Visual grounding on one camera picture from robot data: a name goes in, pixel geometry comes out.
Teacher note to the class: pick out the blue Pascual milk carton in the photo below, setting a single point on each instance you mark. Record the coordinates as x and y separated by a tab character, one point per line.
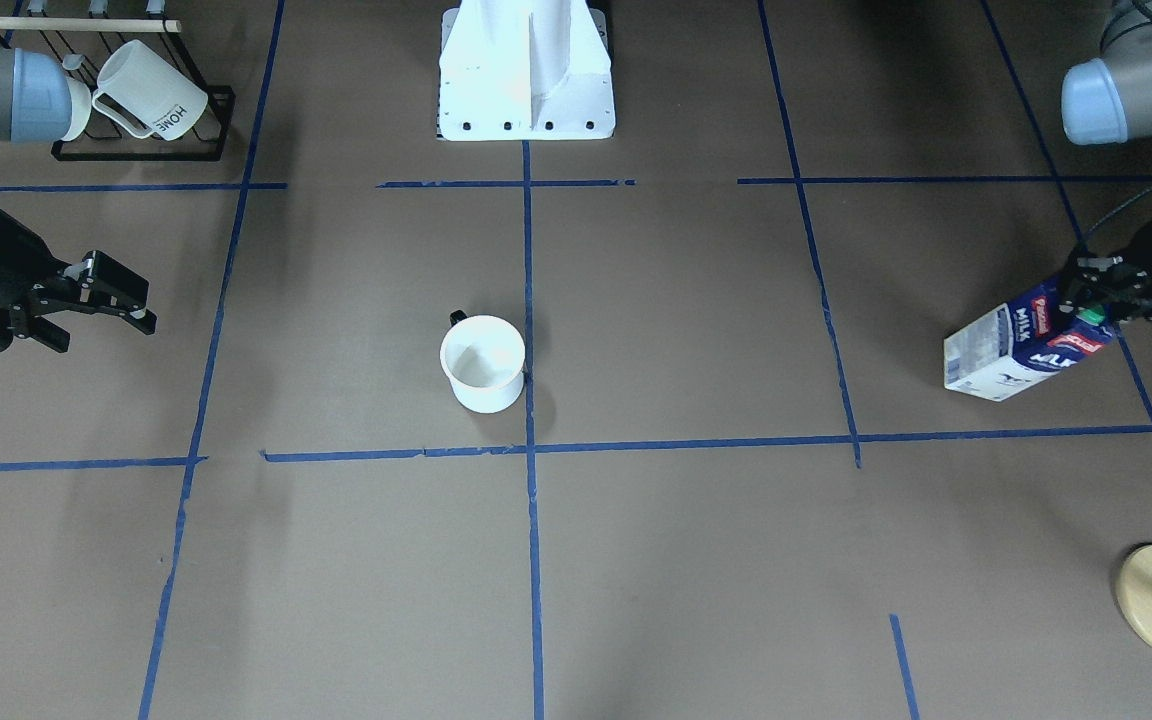
1022	342

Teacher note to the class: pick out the white smiley face mug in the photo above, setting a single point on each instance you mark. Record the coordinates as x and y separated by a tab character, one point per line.
483	358

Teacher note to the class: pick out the white ribbed HOME mug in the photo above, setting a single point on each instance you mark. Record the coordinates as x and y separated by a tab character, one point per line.
79	95

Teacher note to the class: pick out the black wire mug rack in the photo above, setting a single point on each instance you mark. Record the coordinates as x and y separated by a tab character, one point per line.
82	37

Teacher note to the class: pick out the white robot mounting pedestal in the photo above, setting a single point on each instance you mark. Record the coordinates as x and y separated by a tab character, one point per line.
526	71

